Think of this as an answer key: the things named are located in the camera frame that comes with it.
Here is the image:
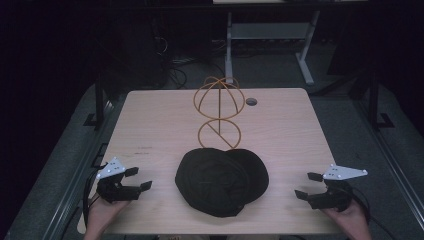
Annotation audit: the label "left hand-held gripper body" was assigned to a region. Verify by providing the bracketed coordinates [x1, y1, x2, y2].
[95, 156, 143, 205]

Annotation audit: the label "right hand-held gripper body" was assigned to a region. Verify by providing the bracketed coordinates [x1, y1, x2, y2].
[306, 163, 369, 213]

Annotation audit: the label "black cap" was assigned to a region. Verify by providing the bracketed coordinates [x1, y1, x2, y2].
[174, 147, 270, 218]

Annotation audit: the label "orange wire hat stand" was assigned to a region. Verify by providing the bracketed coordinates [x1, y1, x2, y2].
[193, 76, 247, 151]

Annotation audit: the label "person's left hand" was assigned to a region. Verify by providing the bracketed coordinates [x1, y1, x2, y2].
[85, 195, 130, 235]

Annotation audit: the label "person's right hand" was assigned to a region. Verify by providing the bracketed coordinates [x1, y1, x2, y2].
[321, 200, 370, 233]

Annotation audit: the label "black metal stand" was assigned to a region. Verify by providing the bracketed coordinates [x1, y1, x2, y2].
[367, 71, 396, 132]
[83, 75, 107, 132]

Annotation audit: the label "left hand-held gripper cable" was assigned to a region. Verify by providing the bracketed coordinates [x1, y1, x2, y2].
[82, 162, 108, 229]

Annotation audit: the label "hand-held gripper cable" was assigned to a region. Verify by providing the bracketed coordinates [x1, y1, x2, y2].
[82, 162, 108, 229]
[350, 186, 398, 240]

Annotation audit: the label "right hand-held gripper cable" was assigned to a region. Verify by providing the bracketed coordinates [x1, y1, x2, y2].
[350, 186, 398, 240]

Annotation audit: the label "grey metal rail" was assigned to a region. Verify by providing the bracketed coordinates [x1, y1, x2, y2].
[354, 99, 424, 231]
[41, 99, 116, 240]

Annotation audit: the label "black floor cables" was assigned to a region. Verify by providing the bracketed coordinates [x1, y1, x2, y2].
[151, 19, 228, 90]

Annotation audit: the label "white metal desk frame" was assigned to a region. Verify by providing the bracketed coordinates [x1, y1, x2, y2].
[224, 10, 321, 86]

